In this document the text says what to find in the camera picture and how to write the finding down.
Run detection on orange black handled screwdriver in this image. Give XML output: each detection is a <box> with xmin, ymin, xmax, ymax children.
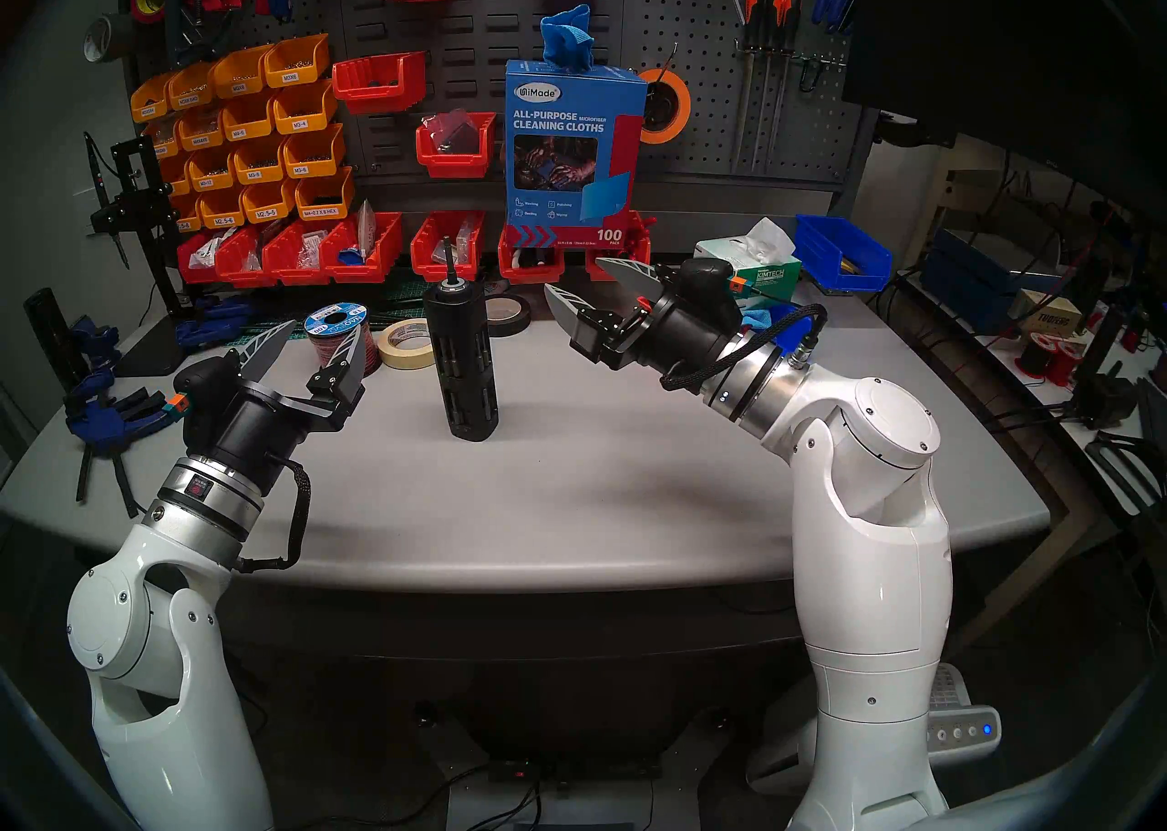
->
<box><xmin>734</xmin><ymin>0</ymin><xmax>765</xmax><ymax>174</ymax></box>
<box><xmin>766</xmin><ymin>0</ymin><xmax>803</xmax><ymax>174</ymax></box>
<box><xmin>755</xmin><ymin>0</ymin><xmax>787</xmax><ymax>174</ymax></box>

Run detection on orange bin labelled M4-0.7 HEX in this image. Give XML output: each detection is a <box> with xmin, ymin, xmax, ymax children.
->
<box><xmin>294</xmin><ymin>167</ymin><xmax>356</xmax><ymax>221</ymax></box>

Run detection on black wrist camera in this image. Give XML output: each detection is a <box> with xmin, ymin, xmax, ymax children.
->
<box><xmin>679</xmin><ymin>257</ymin><xmax>746</xmax><ymax>315</ymax></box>
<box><xmin>171</xmin><ymin>355</ymin><xmax>244</xmax><ymax>440</ymax></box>

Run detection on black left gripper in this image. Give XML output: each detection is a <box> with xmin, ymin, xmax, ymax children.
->
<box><xmin>212</xmin><ymin>320</ymin><xmax>369</xmax><ymax>495</ymax></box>

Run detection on orange bin labelled M2.5-5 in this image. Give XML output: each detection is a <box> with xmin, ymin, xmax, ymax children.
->
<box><xmin>241</xmin><ymin>180</ymin><xmax>298</xmax><ymax>224</ymax></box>

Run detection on large blue plastic bin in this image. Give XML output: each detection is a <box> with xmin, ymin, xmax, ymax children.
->
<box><xmin>793</xmin><ymin>215</ymin><xmax>893</xmax><ymax>294</ymax></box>

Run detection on beige masking tape roll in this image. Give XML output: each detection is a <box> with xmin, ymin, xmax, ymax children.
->
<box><xmin>377</xmin><ymin>318</ymin><xmax>440</xmax><ymax>372</ymax></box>

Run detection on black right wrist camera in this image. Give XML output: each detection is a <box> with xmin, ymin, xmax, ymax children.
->
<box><xmin>679</xmin><ymin>257</ymin><xmax>746</xmax><ymax>315</ymax></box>

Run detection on orange bin labelled M3X6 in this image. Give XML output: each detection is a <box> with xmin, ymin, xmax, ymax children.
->
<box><xmin>263</xmin><ymin>34</ymin><xmax>331</xmax><ymax>89</ymax></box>

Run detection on grey duct tape roll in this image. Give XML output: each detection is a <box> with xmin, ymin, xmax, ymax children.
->
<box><xmin>84</xmin><ymin>13</ymin><xmax>138</xmax><ymax>64</ymax></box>

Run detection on small cardboard box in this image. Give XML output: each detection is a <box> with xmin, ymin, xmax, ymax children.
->
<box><xmin>1007</xmin><ymin>289</ymin><xmax>1084</xmax><ymax>340</ymax></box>

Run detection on green white Kimtech box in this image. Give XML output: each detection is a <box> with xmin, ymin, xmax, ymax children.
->
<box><xmin>693</xmin><ymin>238</ymin><xmax>803</xmax><ymax>303</ymax></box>

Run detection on orange bin labelled M3X8 BAD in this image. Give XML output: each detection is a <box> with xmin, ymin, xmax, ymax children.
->
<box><xmin>168</xmin><ymin>62</ymin><xmax>218</xmax><ymax>110</ymax></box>

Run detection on white plastic parts bag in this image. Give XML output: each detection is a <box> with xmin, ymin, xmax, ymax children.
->
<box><xmin>189</xmin><ymin>230</ymin><xmax>236</xmax><ymax>272</ymax></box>

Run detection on orange bin labelled M3-4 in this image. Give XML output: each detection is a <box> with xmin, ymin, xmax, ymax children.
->
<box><xmin>272</xmin><ymin>80</ymin><xmax>337</xmax><ymax>135</ymax></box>

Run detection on orange bin labelled M3-6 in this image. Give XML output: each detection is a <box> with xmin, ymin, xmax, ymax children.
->
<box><xmin>282</xmin><ymin>124</ymin><xmax>346</xmax><ymax>179</ymax></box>

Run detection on blue clamp black handles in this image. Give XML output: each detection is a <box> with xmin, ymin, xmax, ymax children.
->
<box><xmin>64</xmin><ymin>387</ymin><xmax>176</xmax><ymax>520</ymax></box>

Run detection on dark grey pegboard back panel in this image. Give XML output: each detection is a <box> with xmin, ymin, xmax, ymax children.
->
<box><xmin>123</xmin><ymin>0</ymin><xmax>867</xmax><ymax>192</ymax></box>

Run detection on dark blue case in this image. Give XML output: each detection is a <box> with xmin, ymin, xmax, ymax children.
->
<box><xmin>921</xmin><ymin>227</ymin><xmax>1068</xmax><ymax>333</ymax></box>

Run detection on orange bin labelled M3-8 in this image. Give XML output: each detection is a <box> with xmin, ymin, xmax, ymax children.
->
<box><xmin>232</xmin><ymin>138</ymin><xmax>286</xmax><ymax>186</ymax></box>

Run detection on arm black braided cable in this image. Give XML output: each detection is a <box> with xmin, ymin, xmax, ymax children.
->
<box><xmin>235</xmin><ymin>453</ymin><xmax>314</xmax><ymax>575</ymax></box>
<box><xmin>660</xmin><ymin>302</ymin><xmax>830</xmax><ymax>393</ymax></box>

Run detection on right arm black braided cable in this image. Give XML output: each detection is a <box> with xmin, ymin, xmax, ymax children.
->
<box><xmin>660</xmin><ymin>302</ymin><xmax>830</xmax><ymax>393</ymax></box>

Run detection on green cutting mat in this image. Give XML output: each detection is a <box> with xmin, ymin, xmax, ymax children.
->
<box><xmin>223</xmin><ymin>280</ymin><xmax>475</xmax><ymax>349</ymax></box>

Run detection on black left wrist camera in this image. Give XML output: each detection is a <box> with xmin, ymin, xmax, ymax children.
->
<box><xmin>171</xmin><ymin>355</ymin><xmax>244</xmax><ymax>440</ymax></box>

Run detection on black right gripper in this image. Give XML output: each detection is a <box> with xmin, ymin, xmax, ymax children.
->
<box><xmin>543</xmin><ymin>257</ymin><xmax>746</xmax><ymax>385</ymax></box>

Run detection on blue spring clamp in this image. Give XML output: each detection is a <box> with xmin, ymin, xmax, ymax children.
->
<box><xmin>175</xmin><ymin>319</ymin><xmax>245</xmax><ymax>349</ymax></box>
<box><xmin>193</xmin><ymin>293</ymin><xmax>265</xmax><ymax>321</ymax></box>

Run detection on black metal stand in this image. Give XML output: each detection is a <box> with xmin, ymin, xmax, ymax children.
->
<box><xmin>84</xmin><ymin>132</ymin><xmax>190</xmax><ymax>379</ymax></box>

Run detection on small blue plastic bin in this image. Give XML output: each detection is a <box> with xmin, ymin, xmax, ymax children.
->
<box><xmin>773</xmin><ymin>303</ymin><xmax>818</xmax><ymax>358</ymax></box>

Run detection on dark metal C-clamp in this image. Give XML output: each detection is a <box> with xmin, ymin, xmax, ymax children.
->
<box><xmin>164</xmin><ymin>0</ymin><xmax>238</xmax><ymax>64</ymax></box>

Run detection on red wire spool blue label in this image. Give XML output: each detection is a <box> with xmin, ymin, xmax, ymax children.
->
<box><xmin>304</xmin><ymin>303</ymin><xmax>382</xmax><ymax>379</ymax></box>

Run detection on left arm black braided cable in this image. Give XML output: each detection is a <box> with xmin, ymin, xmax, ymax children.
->
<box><xmin>235</xmin><ymin>453</ymin><xmax>314</xmax><ymax>575</ymax></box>

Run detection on black monitor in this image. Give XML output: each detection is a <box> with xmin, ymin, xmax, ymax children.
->
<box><xmin>841</xmin><ymin>0</ymin><xmax>1167</xmax><ymax>219</ymax></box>

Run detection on orange bin labelled M3-12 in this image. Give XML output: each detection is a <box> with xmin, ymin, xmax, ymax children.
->
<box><xmin>187</xmin><ymin>148</ymin><xmax>236</xmax><ymax>193</ymax></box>

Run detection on black power strip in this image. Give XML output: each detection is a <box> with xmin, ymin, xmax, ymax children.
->
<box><xmin>488</xmin><ymin>758</ymin><xmax>662</xmax><ymax>789</ymax></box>

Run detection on blue cleaning cloths box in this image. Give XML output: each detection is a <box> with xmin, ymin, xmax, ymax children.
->
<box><xmin>504</xmin><ymin>60</ymin><xmax>648</xmax><ymax>248</ymax></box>

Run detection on orange bin labelled M4X4X6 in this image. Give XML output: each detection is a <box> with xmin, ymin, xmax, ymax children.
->
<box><xmin>177</xmin><ymin>106</ymin><xmax>225</xmax><ymax>152</ymax></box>

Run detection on black bar clamp blue handle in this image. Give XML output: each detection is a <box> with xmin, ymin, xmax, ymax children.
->
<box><xmin>23</xmin><ymin>288</ymin><xmax>121</xmax><ymax>394</ymax></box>

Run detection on white tissue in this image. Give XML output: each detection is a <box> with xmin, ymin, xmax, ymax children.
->
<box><xmin>740</xmin><ymin>217</ymin><xmax>797</xmax><ymax>263</ymax></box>

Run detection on black tape roll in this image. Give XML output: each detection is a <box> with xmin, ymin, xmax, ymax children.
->
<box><xmin>483</xmin><ymin>292</ymin><xmax>532</xmax><ymax>338</ymax></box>

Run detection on blue microfiber cloth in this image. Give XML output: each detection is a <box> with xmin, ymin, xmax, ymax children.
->
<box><xmin>540</xmin><ymin>5</ymin><xmax>595</xmax><ymax>73</ymax></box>

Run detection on orange bin labelled M3X5X4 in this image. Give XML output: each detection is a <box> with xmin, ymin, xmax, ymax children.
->
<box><xmin>130</xmin><ymin>75</ymin><xmax>174</xmax><ymax>124</ymax></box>

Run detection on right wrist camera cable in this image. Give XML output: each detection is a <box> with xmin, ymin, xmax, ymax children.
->
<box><xmin>727</xmin><ymin>275</ymin><xmax>808</xmax><ymax>309</ymax></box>

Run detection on orange tape roll on pegboard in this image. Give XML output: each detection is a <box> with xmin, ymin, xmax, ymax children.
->
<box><xmin>638</xmin><ymin>68</ymin><xmax>692</xmax><ymax>145</ymax></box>

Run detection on clear bag dark parts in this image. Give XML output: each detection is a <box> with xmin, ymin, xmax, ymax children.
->
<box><xmin>430</xmin><ymin>109</ymin><xmax>480</xmax><ymax>155</ymax></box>

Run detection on orange bin labelled M4-6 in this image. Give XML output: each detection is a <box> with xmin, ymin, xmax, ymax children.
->
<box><xmin>222</xmin><ymin>95</ymin><xmax>276</xmax><ymax>142</ymax></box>

